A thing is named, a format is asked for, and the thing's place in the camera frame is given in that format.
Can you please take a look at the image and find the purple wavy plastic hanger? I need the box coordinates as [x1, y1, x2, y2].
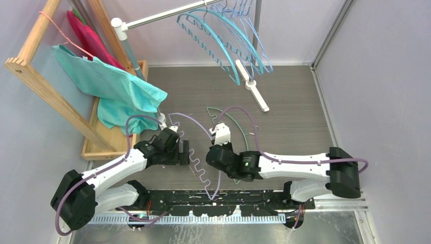
[167, 112, 223, 202]

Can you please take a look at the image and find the green plastic hanger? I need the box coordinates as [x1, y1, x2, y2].
[206, 107, 249, 185]

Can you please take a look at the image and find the light blue wire hanger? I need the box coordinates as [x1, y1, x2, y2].
[232, 1, 258, 78]
[240, 1, 273, 77]
[211, 1, 247, 69]

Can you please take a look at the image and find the teal wavy plastic hanger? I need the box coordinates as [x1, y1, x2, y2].
[177, 1, 273, 83]

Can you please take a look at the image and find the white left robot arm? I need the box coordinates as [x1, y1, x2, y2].
[50, 126, 190, 236]

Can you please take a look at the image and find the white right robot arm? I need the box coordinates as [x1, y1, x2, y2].
[206, 143, 361, 209]

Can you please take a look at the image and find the teal cloth garment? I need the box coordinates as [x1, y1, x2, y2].
[52, 45, 168, 134]

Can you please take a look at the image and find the magenta cloth garment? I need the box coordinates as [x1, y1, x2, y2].
[67, 11, 136, 80]

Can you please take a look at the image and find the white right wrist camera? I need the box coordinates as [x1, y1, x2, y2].
[209, 123, 231, 145]

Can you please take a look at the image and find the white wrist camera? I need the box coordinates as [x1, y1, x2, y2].
[164, 126, 179, 135]
[209, 123, 231, 145]

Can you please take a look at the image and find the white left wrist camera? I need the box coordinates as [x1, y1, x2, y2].
[164, 126, 179, 135]

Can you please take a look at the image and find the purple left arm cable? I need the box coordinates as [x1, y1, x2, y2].
[55, 115, 164, 236]

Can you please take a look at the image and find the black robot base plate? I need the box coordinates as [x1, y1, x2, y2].
[125, 190, 316, 228]

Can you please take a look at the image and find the wooden clothes rack frame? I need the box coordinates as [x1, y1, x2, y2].
[5, 0, 140, 161]

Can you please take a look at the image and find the metal hanger rail stand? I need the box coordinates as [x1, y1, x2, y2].
[110, 1, 270, 112]

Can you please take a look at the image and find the pink elastic cord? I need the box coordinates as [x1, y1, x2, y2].
[39, 11, 94, 60]

